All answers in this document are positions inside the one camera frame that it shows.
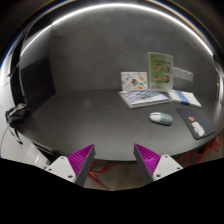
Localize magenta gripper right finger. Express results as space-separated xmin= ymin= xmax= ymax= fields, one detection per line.
xmin=134 ymin=144 xmax=182 ymax=183

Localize red table frame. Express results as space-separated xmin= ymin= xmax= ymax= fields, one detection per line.
xmin=85 ymin=134 xmax=224 ymax=191

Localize black mouse pad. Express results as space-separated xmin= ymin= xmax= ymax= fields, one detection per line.
xmin=176 ymin=108 xmax=215 ymax=140

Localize white keyboard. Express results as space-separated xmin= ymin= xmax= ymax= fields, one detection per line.
xmin=119 ymin=90 xmax=170 ymax=109

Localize green upright sign stand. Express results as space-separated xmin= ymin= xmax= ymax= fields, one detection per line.
xmin=148 ymin=52 xmax=173 ymax=92

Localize white and blue booklet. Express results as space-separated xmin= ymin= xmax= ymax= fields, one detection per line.
xmin=168 ymin=90 xmax=202 ymax=108

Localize small white picture card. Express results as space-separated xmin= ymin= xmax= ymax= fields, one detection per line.
xmin=121 ymin=72 xmax=148 ymax=91

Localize dark monitor screen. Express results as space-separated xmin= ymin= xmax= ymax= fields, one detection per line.
xmin=20 ymin=58 xmax=56 ymax=113

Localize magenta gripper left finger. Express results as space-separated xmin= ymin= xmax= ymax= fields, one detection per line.
xmin=46 ymin=145 xmax=95 ymax=185

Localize white and green mouse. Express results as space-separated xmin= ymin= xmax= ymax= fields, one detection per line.
xmin=149 ymin=112 xmax=173 ymax=126

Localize white wall sockets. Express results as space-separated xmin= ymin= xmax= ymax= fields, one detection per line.
xmin=173 ymin=67 xmax=194 ymax=82

